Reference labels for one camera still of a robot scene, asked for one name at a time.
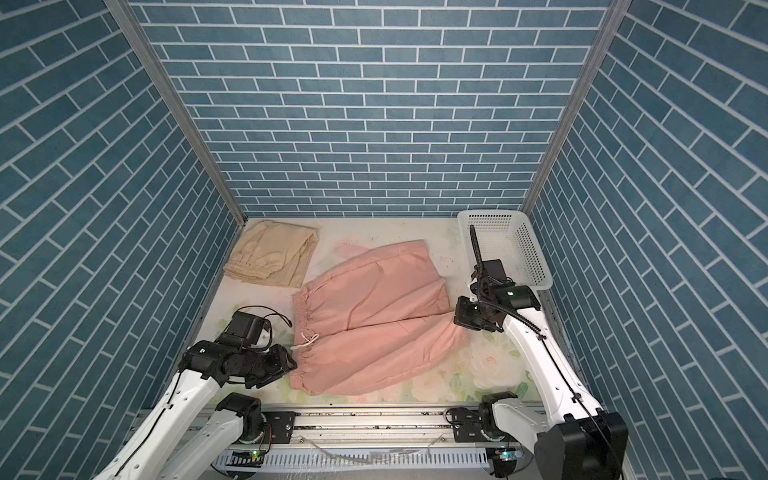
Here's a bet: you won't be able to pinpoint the aluminium front rail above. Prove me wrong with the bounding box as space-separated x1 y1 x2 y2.
206 405 538 479

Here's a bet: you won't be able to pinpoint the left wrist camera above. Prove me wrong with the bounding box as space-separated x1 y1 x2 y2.
219 311 273 349

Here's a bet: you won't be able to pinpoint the white plastic basket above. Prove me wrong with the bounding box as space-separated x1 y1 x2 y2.
457 210 553 291

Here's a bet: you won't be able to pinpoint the right aluminium corner post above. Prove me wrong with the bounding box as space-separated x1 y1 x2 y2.
520 0 632 216

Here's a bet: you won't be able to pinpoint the left aluminium corner post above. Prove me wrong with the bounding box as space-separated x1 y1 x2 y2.
104 0 247 227

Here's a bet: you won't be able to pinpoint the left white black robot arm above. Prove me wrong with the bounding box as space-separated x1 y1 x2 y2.
96 341 297 479

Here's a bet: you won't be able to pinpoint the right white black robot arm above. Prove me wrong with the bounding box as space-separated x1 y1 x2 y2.
454 286 629 479

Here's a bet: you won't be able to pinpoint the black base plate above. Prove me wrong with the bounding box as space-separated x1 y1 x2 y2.
443 407 500 443
238 411 297 445

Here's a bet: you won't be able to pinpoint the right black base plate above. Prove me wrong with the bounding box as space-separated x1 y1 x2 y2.
443 407 500 443

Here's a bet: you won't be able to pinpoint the beige shorts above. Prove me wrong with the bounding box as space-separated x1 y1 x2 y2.
223 220 319 288

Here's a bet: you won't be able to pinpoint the pink shorts white drawstring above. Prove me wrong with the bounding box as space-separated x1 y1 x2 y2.
290 334 320 351

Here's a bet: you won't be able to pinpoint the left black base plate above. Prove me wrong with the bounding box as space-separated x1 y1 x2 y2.
238 411 297 445

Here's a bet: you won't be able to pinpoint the aluminium corner post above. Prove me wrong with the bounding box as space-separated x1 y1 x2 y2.
104 0 247 227
520 0 632 216

